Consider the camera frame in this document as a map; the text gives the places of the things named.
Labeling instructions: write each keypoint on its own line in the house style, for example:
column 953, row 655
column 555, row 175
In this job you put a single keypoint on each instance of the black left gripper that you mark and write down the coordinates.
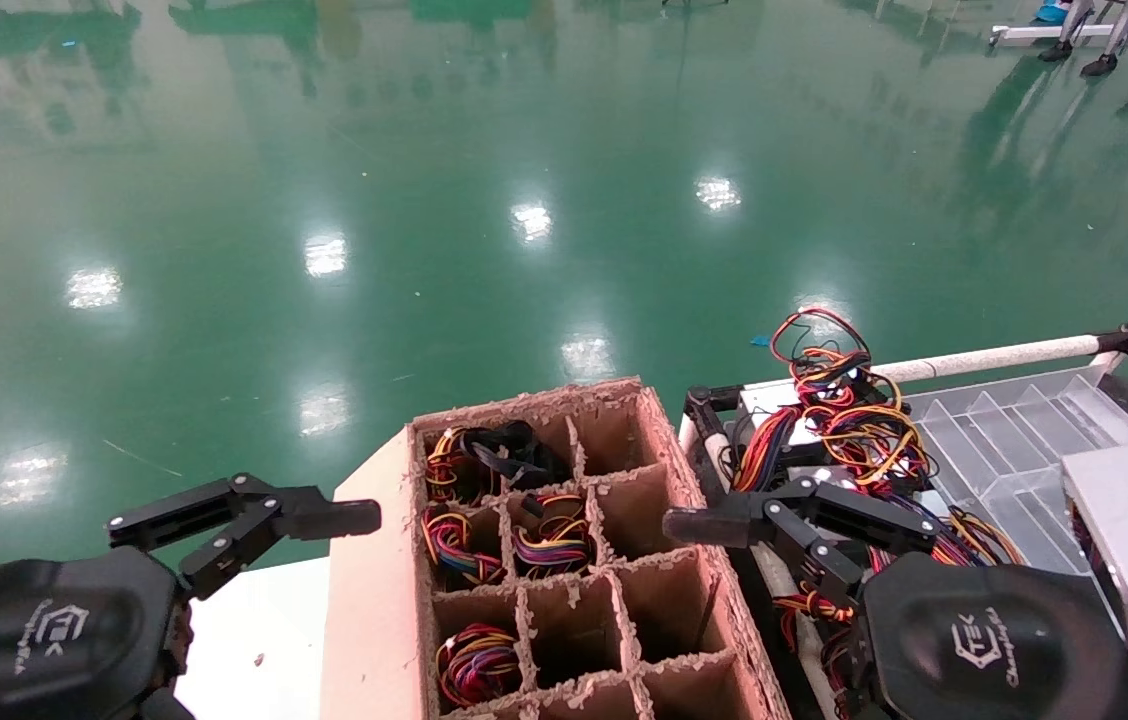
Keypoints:
column 44, row 640

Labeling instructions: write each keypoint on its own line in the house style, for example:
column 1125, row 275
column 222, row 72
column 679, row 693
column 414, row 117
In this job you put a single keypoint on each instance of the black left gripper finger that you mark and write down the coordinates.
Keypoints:
column 324, row 515

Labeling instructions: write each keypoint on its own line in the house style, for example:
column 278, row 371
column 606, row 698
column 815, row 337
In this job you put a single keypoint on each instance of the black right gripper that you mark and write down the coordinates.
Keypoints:
column 984, row 640

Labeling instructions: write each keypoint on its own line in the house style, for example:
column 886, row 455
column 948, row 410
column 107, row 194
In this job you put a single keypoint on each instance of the brown cardboard divider box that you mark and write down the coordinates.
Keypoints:
column 374, row 620

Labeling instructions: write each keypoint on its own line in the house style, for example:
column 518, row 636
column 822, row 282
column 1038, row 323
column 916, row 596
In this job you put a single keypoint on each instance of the clear plastic compartment tray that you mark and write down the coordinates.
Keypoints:
column 1004, row 450

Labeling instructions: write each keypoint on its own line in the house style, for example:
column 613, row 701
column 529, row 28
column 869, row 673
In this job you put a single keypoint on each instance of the blue shoe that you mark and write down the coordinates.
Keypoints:
column 1054, row 12

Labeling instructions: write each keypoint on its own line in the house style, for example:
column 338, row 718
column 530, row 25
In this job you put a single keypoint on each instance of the white tube cart frame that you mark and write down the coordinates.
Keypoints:
column 1004, row 355

